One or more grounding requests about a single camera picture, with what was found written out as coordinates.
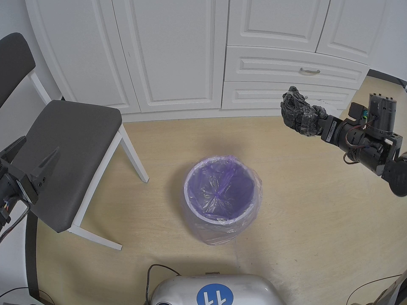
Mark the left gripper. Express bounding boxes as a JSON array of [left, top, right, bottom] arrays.
[[0, 136, 60, 205]]

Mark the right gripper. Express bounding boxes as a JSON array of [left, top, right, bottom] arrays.
[[320, 114, 367, 153]]

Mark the black plastic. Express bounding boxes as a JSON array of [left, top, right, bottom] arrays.
[[280, 86, 328, 137]]

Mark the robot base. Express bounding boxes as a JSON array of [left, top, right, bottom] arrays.
[[149, 273, 286, 305]]

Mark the purple plastic bag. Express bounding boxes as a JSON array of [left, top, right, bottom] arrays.
[[182, 154, 264, 247]]

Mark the white trash bin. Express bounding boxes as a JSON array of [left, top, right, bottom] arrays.
[[183, 158, 258, 244]]

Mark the grey chair with white legs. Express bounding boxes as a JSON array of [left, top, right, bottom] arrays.
[[0, 32, 150, 251]]

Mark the white wardrobe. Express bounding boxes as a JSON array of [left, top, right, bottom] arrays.
[[22, 0, 407, 123]]

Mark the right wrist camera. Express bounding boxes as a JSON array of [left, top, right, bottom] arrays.
[[347, 102, 370, 124]]

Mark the black cable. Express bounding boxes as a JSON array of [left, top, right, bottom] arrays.
[[0, 200, 31, 243], [146, 264, 182, 305], [0, 286, 55, 305], [347, 273, 404, 305]]

